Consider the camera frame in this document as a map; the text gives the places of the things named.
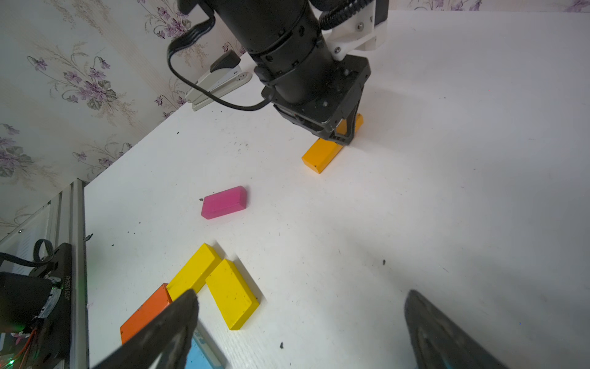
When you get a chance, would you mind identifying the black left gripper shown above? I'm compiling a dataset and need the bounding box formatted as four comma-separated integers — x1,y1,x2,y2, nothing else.
262,55,371,145

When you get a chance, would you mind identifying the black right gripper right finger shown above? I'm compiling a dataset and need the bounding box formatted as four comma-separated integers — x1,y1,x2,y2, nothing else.
404,290,505,369

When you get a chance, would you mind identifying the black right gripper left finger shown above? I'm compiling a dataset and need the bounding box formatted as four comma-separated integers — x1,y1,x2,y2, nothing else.
95,290,199,368

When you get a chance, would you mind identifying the orange-yellow wooden block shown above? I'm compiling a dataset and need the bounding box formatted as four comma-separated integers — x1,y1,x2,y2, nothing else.
302,114,364,174

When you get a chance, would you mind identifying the yellow block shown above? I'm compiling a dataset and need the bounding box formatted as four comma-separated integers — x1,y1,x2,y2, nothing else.
167,244,221,301
206,259,260,331

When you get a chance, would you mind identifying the magenta wooden block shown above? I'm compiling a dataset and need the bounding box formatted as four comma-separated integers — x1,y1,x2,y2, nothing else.
201,186,247,220

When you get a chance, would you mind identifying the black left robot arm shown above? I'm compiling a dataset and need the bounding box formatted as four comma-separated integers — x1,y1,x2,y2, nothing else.
167,1,371,145

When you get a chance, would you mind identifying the light blue wooden block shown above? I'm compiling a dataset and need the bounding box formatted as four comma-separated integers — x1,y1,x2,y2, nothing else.
185,330,225,369

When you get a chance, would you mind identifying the orange wooden block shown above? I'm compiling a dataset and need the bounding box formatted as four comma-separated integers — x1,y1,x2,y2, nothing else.
120,283,172,344

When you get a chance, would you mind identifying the yellow block flat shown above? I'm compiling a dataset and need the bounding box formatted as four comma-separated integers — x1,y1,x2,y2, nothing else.
206,259,260,331

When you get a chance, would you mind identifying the black and white stapler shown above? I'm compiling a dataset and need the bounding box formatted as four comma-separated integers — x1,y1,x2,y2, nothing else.
196,50,252,98

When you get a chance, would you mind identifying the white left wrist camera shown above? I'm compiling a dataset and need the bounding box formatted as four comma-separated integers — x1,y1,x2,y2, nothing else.
320,0,390,62

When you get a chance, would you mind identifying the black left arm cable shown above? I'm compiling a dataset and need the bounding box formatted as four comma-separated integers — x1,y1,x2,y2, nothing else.
166,8,277,112

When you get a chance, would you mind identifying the aluminium front rail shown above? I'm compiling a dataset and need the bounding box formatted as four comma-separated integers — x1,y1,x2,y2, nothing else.
1,179,89,368

